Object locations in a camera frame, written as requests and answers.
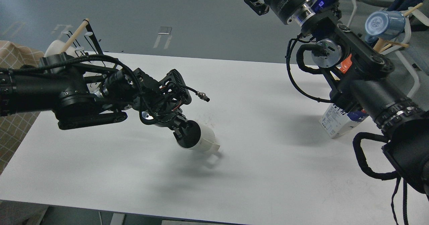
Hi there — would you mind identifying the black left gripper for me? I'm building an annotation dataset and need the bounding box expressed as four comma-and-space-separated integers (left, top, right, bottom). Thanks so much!
133, 68, 198, 148

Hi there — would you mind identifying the white HOME mug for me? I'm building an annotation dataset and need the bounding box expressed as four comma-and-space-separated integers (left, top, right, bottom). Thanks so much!
183, 122, 220, 153

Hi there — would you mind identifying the blue white milk carton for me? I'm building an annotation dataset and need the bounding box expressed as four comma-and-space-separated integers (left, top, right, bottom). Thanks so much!
319, 103, 369, 139

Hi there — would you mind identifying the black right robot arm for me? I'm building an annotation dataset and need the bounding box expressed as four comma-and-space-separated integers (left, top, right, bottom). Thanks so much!
244, 0, 429, 225

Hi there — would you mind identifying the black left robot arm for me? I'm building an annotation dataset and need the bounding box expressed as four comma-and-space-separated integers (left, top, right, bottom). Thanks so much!
1, 53, 203, 149

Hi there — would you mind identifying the orange plastic cup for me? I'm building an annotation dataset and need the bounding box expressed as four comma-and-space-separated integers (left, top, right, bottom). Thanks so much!
339, 54, 353, 74

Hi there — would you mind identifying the blue plastic cup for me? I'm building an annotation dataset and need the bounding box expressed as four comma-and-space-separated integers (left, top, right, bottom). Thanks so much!
365, 10, 407, 44

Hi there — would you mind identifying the grey office chair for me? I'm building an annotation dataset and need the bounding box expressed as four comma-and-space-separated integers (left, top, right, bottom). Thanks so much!
348, 0, 424, 97

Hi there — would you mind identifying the white mug behind rack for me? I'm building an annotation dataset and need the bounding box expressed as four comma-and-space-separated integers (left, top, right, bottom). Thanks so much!
43, 40, 78, 57

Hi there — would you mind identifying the beige checked cloth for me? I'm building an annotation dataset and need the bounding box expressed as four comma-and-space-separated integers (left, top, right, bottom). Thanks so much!
0, 41, 44, 173

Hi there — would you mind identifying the blue camera on right wrist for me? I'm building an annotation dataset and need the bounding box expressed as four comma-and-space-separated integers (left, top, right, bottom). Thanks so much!
311, 0, 342, 19

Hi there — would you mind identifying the black wire cup rack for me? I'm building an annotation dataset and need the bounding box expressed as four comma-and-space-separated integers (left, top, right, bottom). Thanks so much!
50, 18, 111, 78

